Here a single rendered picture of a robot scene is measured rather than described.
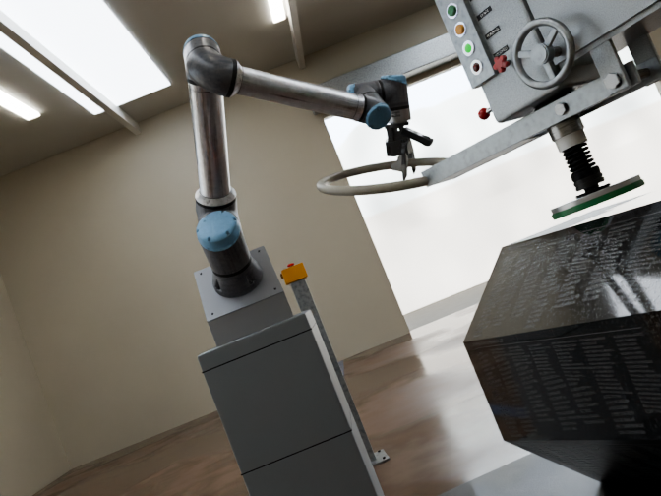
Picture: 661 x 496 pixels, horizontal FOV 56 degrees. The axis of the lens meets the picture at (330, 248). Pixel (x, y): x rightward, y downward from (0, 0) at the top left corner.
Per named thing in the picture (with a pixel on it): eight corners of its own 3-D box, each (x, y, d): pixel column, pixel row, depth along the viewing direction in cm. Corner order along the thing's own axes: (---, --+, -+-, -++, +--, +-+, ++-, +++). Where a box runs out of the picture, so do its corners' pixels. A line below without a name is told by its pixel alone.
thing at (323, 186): (496, 165, 200) (495, 156, 199) (385, 200, 173) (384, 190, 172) (392, 164, 239) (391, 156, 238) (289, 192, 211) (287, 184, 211)
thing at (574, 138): (593, 138, 149) (587, 125, 149) (577, 143, 145) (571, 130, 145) (570, 150, 155) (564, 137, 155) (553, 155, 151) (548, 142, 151)
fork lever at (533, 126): (675, 73, 136) (666, 52, 136) (630, 84, 125) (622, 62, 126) (461, 176, 193) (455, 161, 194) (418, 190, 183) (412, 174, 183)
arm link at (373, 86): (352, 93, 209) (387, 88, 211) (343, 80, 218) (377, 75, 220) (353, 118, 215) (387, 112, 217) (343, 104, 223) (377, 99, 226)
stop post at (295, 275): (384, 450, 327) (308, 260, 334) (390, 459, 307) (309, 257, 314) (348, 465, 324) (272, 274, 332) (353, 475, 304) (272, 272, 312)
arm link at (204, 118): (201, 247, 229) (177, 48, 184) (197, 220, 243) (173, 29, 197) (242, 242, 233) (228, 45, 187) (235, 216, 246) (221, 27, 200)
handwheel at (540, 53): (608, 63, 131) (579, 0, 132) (581, 69, 125) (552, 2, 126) (551, 96, 143) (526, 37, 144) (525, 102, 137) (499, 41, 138)
